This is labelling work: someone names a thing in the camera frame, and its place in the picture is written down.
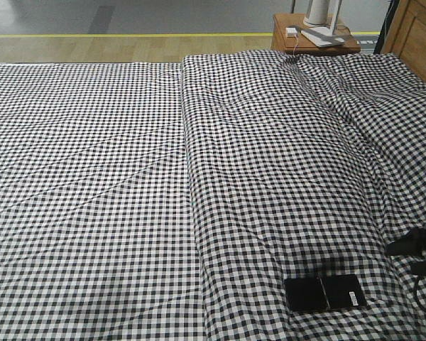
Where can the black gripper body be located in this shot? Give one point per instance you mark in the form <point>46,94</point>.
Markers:
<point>411,244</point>

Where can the black smartphone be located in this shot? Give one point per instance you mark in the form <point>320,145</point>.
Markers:
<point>319,294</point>

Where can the black white checkered duvet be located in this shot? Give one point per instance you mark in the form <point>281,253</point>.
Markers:
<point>299,167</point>

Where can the wooden headboard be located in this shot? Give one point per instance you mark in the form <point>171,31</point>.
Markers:
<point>407,36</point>

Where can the wooden nightstand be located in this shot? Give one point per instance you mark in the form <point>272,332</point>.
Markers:
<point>302,45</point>

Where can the white charger adapter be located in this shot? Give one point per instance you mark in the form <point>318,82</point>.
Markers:
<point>291,32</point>

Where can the white cylindrical speaker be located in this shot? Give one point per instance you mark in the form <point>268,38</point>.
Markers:
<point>317,13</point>

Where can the black white checkered bedsheet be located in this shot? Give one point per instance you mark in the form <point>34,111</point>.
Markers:
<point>96,241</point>

